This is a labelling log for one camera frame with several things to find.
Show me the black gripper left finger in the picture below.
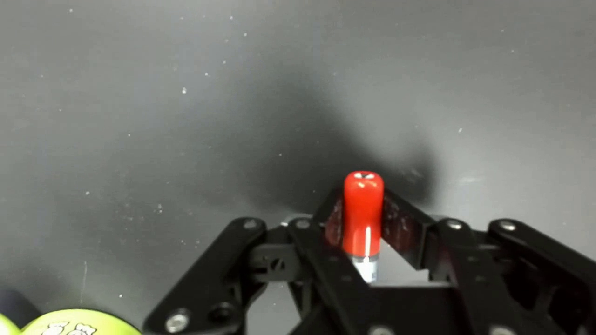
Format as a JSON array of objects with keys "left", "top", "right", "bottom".
[{"left": 142, "top": 184, "right": 375, "bottom": 335}]

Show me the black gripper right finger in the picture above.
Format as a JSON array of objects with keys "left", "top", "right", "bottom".
[{"left": 379, "top": 189, "right": 596, "bottom": 335}]

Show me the black marker with red cap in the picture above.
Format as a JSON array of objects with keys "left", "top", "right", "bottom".
[{"left": 342, "top": 169, "right": 386, "bottom": 284}]

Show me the yellow-green printed mug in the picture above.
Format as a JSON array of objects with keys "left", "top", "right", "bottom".
[{"left": 0, "top": 307, "right": 146, "bottom": 335}]

